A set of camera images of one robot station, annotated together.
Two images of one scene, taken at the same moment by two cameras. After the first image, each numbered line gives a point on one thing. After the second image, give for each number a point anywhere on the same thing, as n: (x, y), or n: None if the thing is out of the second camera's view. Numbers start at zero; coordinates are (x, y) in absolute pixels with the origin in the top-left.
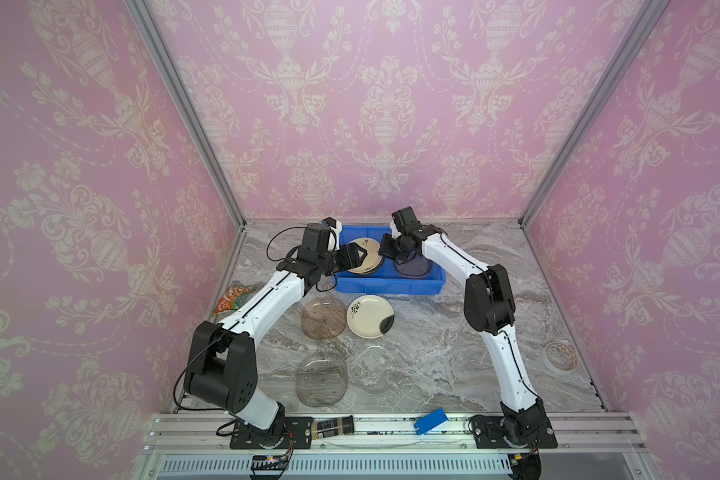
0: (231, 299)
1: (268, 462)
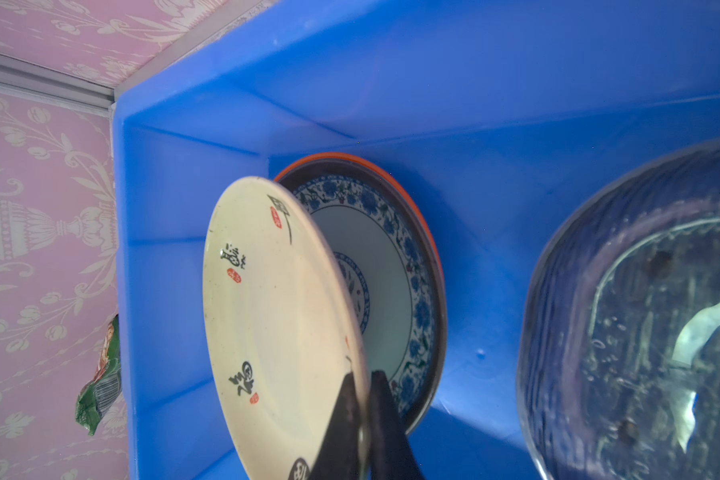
0: (98, 395)
1: None
